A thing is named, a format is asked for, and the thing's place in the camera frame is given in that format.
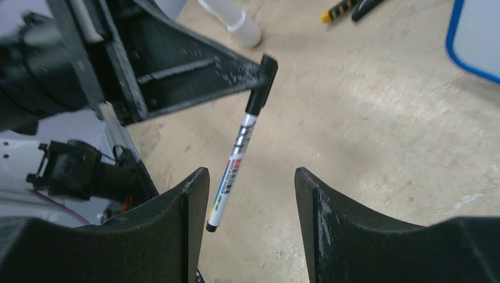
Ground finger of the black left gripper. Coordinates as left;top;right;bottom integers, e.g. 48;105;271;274
97;1;270;125

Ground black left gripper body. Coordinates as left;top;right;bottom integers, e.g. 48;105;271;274
1;1;121;133

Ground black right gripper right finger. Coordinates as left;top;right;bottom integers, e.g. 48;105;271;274
294;167;499;282

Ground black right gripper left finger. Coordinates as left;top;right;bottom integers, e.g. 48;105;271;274
1;167;210;282

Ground white marker pen black cap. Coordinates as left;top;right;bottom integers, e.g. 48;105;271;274
206;55;278;232

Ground blue framed whiteboard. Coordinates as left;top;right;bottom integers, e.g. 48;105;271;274
445;0;499;84

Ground white PVC pipe frame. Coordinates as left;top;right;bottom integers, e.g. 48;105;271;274
198;0;262;48

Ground yellow black handled pliers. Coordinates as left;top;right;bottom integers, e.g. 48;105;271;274
321;0;360;24

